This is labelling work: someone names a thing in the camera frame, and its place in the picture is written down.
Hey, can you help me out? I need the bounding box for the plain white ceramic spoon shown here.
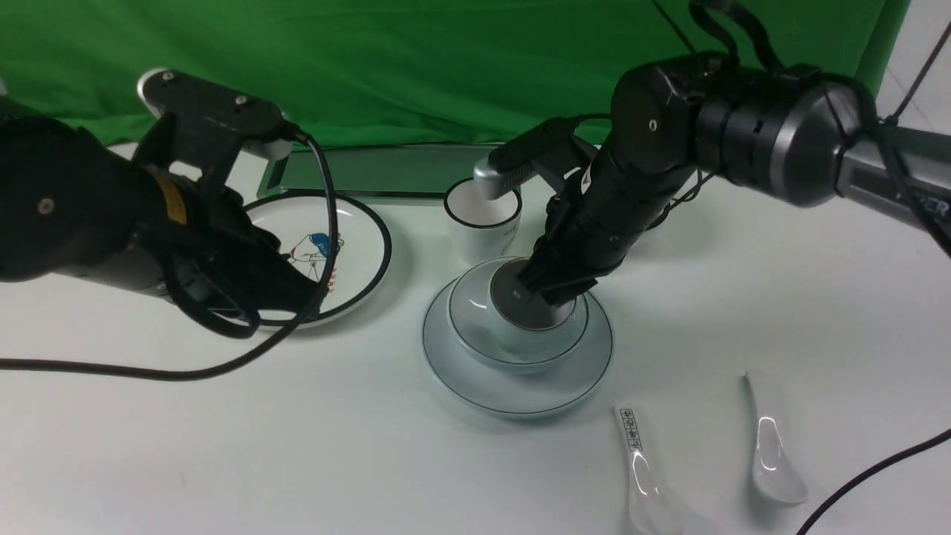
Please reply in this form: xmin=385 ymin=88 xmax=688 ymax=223
xmin=744 ymin=369 xmax=809 ymax=507

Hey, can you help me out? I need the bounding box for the white cup black rim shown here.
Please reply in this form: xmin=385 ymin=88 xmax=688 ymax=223
xmin=443 ymin=178 xmax=523 ymax=268

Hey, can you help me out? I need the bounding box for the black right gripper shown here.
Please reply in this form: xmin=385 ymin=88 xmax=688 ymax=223
xmin=519 ymin=141 xmax=695 ymax=307

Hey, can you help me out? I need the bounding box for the white spoon with label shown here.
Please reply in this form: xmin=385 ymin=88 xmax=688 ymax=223
xmin=614 ymin=404 xmax=684 ymax=534

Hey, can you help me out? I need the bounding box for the black right cable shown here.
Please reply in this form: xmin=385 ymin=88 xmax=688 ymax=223
xmin=796 ymin=427 xmax=951 ymax=535

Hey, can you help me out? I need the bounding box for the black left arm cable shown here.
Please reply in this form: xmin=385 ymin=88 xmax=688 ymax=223
xmin=0 ymin=130 xmax=341 ymax=382

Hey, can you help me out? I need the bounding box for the white illustrated plate black rim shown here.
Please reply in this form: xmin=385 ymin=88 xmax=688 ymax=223
xmin=245 ymin=190 xmax=393 ymax=329

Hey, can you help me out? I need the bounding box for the green rectangular tray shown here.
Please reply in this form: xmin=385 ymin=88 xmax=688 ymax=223
xmin=257 ymin=143 xmax=495 ymax=200

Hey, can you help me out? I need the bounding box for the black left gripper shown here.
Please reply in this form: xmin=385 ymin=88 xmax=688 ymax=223
xmin=152 ymin=169 xmax=330 ymax=328

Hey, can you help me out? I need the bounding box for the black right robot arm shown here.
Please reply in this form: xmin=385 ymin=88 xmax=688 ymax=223
xmin=517 ymin=52 xmax=949 ymax=305

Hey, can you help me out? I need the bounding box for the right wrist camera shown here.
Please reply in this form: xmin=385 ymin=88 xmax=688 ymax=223
xmin=473 ymin=116 xmax=595 ymax=200

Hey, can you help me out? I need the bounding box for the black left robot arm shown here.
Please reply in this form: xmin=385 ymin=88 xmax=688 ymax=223
xmin=1 ymin=113 xmax=324 ymax=338

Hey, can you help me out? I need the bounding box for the light blue cup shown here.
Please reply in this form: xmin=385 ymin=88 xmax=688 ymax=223
xmin=487 ymin=258 xmax=587 ymax=363

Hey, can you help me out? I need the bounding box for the light blue bowl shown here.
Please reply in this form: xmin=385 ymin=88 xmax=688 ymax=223
xmin=447 ymin=257 xmax=590 ymax=374

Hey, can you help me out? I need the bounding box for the green backdrop cloth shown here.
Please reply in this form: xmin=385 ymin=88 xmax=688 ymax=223
xmin=0 ymin=0 xmax=912 ymax=149

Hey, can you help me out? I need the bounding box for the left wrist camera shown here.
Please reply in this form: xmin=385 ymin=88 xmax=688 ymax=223
xmin=137 ymin=68 xmax=294 ymax=161

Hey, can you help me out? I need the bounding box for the light blue large plate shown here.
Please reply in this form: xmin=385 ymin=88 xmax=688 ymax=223
xmin=421 ymin=280 xmax=614 ymax=419

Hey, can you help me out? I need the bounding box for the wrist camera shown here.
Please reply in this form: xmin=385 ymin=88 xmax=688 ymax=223
xmin=473 ymin=116 xmax=595 ymax=200
xmin=137 ymin=68 xmax=294 ymax=161

